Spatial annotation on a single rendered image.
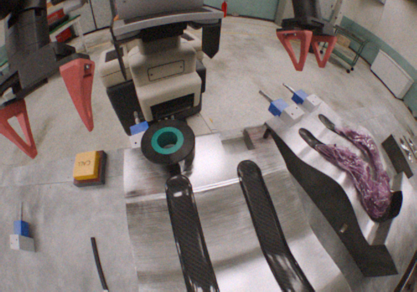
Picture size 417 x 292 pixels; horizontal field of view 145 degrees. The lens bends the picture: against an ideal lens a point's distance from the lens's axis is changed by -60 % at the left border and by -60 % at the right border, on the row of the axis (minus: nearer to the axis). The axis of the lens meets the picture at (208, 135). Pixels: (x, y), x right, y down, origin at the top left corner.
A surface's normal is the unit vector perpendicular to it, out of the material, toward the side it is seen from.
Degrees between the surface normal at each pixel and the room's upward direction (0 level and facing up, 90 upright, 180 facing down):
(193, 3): 90
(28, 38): 67
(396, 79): 90
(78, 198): 0
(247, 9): 90
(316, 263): 28
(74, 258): 0
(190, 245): 5
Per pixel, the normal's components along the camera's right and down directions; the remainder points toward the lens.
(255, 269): -0.04, -0.84
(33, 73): 0.43, 0.38
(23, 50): 0.73, 0.22
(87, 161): 0.05, -0.60
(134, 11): 0.45, 0.73
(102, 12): 0.14, 0.80
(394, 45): -0.99, 0.07
